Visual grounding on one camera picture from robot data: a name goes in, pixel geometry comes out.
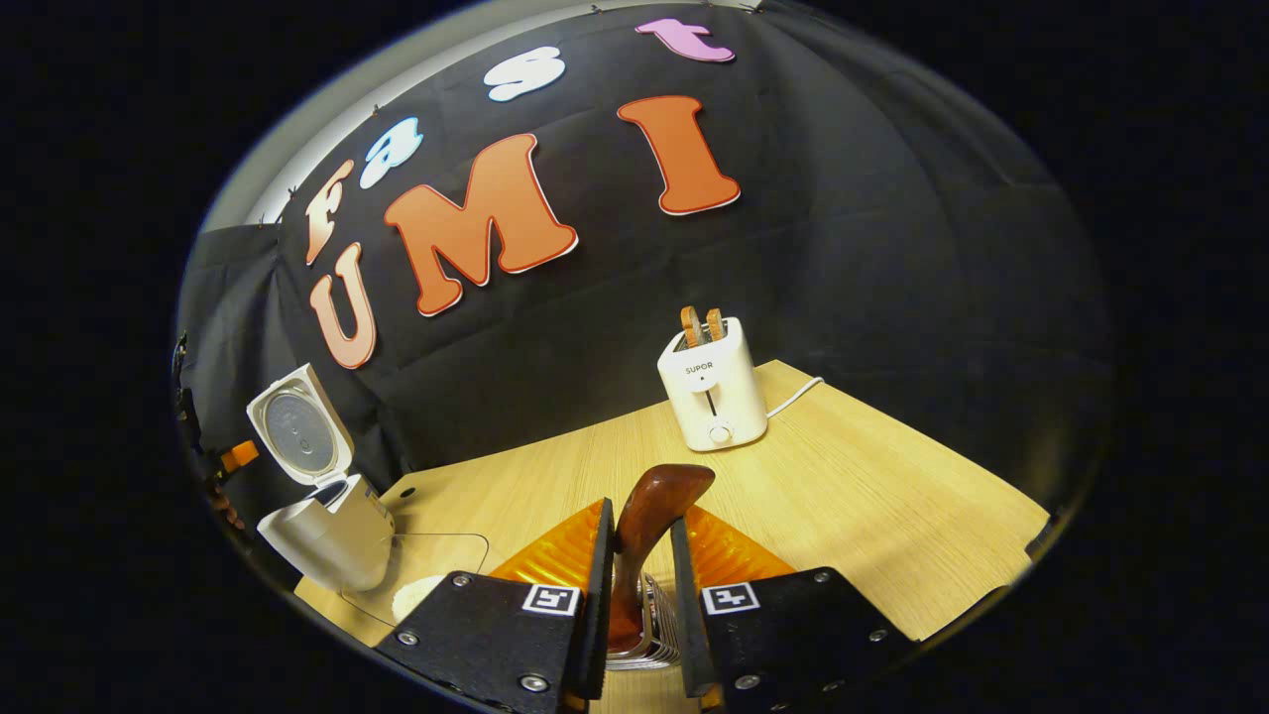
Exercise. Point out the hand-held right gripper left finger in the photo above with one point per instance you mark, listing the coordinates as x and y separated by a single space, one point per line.
599 595

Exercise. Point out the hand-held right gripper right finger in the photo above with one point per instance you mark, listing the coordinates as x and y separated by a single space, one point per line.
686 615

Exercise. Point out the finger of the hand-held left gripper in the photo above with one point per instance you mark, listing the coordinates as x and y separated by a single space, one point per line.
240 456

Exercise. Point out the brown wooden spoon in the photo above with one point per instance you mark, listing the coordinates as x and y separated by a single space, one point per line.
649 516

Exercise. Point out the white rice cooker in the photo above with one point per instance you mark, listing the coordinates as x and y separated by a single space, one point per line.
332 535

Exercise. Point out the clear plastic rice box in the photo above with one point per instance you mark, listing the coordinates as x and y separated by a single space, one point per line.
436 555

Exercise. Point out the white toaster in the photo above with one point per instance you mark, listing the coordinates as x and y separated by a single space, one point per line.
714 397

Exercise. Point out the toast slice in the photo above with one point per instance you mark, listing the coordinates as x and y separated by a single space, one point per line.
691 327
714 324

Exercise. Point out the black backdrop cloth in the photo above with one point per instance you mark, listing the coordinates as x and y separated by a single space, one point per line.
843 248

